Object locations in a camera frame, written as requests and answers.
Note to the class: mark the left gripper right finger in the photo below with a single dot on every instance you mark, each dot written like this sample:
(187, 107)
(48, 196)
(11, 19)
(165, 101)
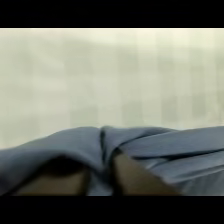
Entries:
(140, 181)

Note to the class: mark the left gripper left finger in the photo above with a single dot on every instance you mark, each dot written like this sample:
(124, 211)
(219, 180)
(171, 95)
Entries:
(56, 185)

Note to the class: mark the blue shirt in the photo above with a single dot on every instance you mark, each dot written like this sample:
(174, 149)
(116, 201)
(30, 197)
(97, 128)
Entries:
(140, 143)

